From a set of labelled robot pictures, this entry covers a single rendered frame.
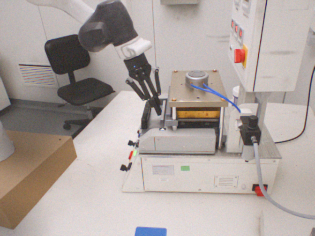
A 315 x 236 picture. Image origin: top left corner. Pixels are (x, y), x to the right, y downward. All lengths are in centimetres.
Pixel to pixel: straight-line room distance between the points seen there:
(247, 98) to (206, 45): 155
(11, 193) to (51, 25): 226
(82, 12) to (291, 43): 66
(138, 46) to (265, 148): 53
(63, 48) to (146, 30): 79
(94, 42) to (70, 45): 184
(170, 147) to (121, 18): 43
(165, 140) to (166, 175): 14
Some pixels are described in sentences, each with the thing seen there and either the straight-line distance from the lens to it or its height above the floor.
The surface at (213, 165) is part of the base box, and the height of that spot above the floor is 89.
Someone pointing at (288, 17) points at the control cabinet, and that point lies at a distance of 74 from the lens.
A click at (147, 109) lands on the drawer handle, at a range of 97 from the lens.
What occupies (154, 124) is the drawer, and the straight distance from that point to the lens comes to 95.
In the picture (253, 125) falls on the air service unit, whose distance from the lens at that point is 71.
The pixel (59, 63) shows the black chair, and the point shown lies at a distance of 263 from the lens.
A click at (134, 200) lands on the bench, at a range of 98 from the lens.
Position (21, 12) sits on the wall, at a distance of 321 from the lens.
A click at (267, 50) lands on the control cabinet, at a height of 127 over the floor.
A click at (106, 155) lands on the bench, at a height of 75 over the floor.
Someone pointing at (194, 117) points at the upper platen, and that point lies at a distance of 86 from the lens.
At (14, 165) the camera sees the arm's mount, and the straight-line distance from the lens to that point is 109.
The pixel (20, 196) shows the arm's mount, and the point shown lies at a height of 83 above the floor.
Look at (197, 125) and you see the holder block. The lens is 89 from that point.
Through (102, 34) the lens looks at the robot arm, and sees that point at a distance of 84.
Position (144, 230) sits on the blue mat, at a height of 75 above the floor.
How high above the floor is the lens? 147
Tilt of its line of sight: 30 degrees down
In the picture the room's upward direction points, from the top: 3 degrees counter-clockwise
